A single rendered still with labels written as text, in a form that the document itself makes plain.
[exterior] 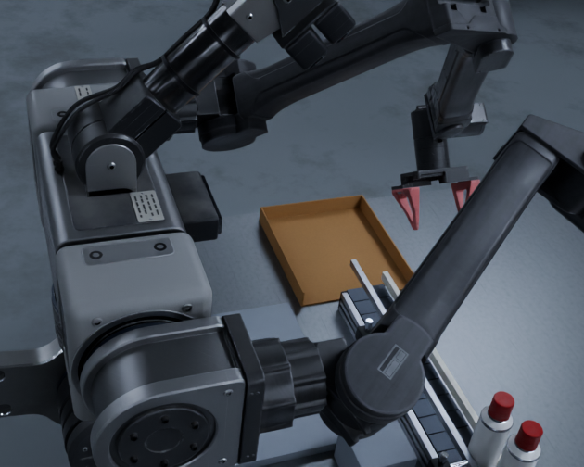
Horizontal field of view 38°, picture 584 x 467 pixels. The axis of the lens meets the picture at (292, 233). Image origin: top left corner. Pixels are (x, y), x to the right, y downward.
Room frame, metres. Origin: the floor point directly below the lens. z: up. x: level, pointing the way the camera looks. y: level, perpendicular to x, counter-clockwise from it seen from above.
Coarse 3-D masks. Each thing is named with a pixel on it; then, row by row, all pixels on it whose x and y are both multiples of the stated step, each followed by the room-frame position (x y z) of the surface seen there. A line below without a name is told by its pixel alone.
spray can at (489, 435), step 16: (496, 400) 0.87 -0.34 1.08; (512, 400) 0.88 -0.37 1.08; (480, 416) 0.88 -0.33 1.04; (496, 416) 0.86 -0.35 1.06; (512, 416) 0.89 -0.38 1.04; (480, 432) 0.87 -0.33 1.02; (496, 432) 0.85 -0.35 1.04; (480, 448) 0.86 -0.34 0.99; (496, 448) 0.86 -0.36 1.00; (480, 464) 0.85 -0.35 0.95
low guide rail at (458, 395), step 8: (384, 272) 1.34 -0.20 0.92; (384, 280) 1.33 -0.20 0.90; (392, 280) 1.32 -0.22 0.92; (392, 288) 1.29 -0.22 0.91; (392, 296) 1.29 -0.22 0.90; (432, 352) 1.13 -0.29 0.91; (432, 360) 1.12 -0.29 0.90; (440, 360) 1.11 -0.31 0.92; (440, 368) 1.09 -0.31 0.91; (440, 376) 1.09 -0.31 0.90; (448, 376) 1.07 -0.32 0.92; (448, 384) 1.06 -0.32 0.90; (456, 384) 1.06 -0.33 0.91; (456, 392) 1.04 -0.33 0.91; (456, 400) 1.03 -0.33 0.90; (464, 400) 1.02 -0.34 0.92; (464, 408) 1.01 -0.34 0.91; (472, 408) 1.00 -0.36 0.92; (472, 416) 0.98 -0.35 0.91; (472, 424) 0.98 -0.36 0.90; (496, 464) 0.90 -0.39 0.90
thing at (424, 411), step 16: (384, 288) 1.33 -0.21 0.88; (368, 304) 1.27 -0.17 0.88; (384, 304) 1.28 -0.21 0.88; (432, 368) 1.12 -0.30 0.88; (432, 384) 1.08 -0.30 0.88; (448, 400) 1.04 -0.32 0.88; (416, 416) 1.00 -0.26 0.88; (432, 416) 1.00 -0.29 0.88; (432, 432) 0.97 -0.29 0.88; (464, 432) 0.98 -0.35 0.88; (448, 448) 0.94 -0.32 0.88
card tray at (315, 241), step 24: (264, 216) 1.54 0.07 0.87; (288, 216) 1.60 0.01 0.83; (312, 216) 1.61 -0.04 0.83; (336, 216) 1.62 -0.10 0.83; (360, 216) 1.63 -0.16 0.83; (288, 240) 1.50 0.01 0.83; (312, 240) 1.52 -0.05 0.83; (336, 240) 1.53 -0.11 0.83; (360, 240) 1.54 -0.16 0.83; (384, 240) 1.53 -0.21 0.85; (288, 264) 1.38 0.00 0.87; (312, 264) 1.43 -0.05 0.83; (336, 264) 1.44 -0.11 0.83; (360, 264) 1.45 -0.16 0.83; (384, 264) 1.46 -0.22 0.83; (408, 264) 1.43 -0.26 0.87; (312, 288) 1.35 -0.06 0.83; (336, 288) 1.36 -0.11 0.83
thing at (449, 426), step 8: (352, 264) 1.30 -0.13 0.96; (360, 272) 1.27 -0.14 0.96; (360, 280) 1.26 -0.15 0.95; (368, 288) 1.23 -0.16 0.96; (368, 296) 1.22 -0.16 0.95; (376, 296) 1.21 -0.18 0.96; (376, 304) 1.19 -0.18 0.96; (384, 312) 1.17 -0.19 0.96; (424, 392) 0.99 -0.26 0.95; (432, 392) 0.99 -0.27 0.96; (432, 400) 0.97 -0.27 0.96; (440, 408) 0.95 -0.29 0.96; (440, 416) 0.94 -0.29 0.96; (448, 416) 0.94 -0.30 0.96; (448, 424) 0.92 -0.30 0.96; (448, 432) 0.91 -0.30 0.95; (456, 432) 0.91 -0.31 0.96; (456, 440) 0.89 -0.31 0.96; (456, 448) 0.88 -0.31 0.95; (464, 448) 0.87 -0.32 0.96; (464, 456) 0.86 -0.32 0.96; (472, 456) 0.86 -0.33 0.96; (472, 464) 0.84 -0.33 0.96
